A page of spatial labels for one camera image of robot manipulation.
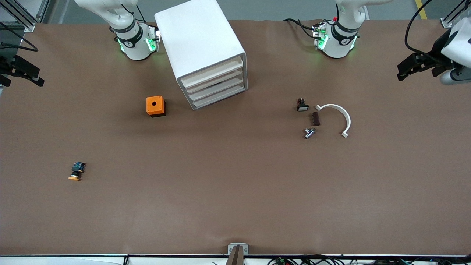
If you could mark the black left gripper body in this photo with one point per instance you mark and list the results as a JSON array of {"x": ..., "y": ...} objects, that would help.
[{"x": 437, "y": 49}]

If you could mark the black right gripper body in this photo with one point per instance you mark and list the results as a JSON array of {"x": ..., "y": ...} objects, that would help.
[{"x": 8, "y": 63}]

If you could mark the white plastic drawer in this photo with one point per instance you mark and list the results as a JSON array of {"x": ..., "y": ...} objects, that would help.
[
  {"x": 217, "y": 89},
  {"x": 212, "y": 73},
  {"x": 219, "y": 97},
  {"x": 215, "y": 81}
]

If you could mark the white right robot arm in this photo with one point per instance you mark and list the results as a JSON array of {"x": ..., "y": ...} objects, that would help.
[{"x": 136, "y": 44}]

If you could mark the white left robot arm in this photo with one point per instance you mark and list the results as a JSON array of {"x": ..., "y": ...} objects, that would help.
[{"x": 340, "y": 46}]

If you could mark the yellow mushroom push button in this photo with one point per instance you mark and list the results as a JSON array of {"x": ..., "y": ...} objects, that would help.
[{"x": 76, "y": 171}]

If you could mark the white drawer cabinet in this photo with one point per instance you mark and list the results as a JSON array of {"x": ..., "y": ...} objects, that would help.
[{"x": 198, "y": 36}]

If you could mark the brown terminal block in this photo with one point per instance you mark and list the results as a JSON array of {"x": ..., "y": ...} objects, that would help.
[{"x": 315, "y": 119}]

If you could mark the small silver metal connector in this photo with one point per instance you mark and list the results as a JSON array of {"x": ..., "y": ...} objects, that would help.
[{"x": 309, "y": 133}]

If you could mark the brown table mat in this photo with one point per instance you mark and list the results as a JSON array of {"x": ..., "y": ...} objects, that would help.
[{"x": 235, "y": 184}]

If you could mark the white curved plastic bracket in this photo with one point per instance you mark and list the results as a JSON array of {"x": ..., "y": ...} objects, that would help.
[{"x": 333, "y": 106}]

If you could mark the black switch with white face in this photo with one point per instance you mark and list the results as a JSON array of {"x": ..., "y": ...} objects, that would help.
[{"x": 302, "y": 106}]

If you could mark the orange button enclosure box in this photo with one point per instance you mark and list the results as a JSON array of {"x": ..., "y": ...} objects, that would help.
[{"x": 154, "y": 104}]

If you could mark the grey metal mount bracket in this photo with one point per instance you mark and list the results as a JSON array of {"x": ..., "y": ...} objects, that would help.
[{"x": 230, "y": 249}]

